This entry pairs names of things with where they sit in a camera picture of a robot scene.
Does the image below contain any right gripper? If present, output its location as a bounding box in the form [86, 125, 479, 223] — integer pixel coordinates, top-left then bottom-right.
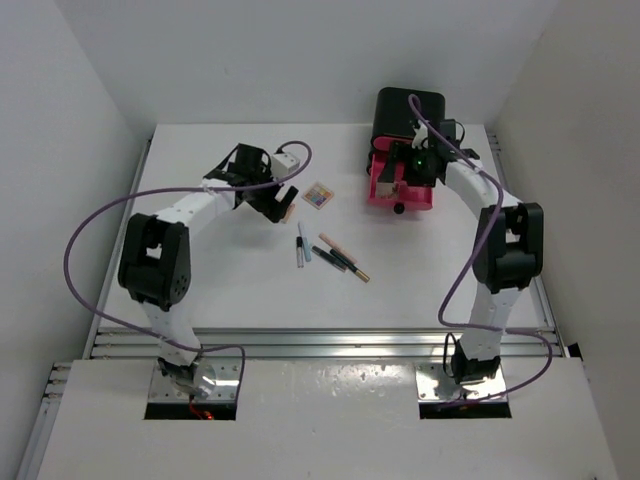
[380, 140, 437, 188]

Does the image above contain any peach eyeshadow palette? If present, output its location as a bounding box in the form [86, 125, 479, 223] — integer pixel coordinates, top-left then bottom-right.
[280, 205, 295, 224]

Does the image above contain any pink drawer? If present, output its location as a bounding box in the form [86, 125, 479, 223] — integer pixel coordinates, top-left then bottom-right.
[366, 151, 433, 215]
[371, 135, 413, 153]

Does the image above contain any pink top drawer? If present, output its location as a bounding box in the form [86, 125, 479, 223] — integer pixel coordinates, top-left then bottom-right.
[371, 135, 413, 153]

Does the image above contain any brown concealer palette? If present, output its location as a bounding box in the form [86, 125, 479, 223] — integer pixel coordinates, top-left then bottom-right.
[375, 161, 405, 199]

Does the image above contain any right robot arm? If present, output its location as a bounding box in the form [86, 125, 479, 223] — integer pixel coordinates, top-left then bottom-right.
[371, 119, 544, 384]

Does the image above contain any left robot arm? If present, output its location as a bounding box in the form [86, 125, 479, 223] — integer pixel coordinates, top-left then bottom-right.
[117, 144, 305, 394]

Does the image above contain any colourful eyeshadow palette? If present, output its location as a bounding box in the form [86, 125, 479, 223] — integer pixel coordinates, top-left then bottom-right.
[302, 182, 335, 210]

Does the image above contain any clear lip gloss tube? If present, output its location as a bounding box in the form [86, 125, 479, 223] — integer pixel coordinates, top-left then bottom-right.
[295, 236, 305, 268]

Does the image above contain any light blue mascara tube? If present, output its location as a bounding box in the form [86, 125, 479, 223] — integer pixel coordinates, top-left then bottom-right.
[298, 221, 312, 262]

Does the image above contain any dark green eyeliner pen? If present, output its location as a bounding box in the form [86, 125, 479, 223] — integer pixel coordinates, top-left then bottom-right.
[311, 245, 347, 272]

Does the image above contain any pink concealer stick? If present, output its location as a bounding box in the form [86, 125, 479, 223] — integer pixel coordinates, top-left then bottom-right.
[318, 233, 357, 264]

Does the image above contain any black gold mascara tube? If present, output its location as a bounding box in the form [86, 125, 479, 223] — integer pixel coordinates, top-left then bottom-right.
[330, 249, 370, 283]

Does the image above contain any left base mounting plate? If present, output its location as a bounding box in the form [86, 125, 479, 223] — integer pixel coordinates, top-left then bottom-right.
[148, 359, 240, 403]

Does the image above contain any base mounting plate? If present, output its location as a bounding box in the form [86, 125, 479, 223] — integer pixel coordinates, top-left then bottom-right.
[415, 360, 508, 404]
[148, 359, 240, 403]

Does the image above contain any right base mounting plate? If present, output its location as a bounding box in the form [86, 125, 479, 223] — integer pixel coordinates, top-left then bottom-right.
[415, 360, 508, 404]

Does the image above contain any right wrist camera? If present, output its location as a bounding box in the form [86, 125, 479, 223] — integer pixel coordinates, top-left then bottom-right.
[411, 121, 429, 150]

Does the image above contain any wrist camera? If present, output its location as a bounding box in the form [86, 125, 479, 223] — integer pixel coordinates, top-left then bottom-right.
[411, 121, 429, 150]
[270, 152, 300, 179]

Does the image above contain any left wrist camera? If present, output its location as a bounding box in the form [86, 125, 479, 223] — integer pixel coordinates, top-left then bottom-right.
[270, 152, 300, 179]

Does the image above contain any aluminium front rail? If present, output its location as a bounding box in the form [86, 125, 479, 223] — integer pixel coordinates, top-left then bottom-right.
[84, 327, 566, 360]

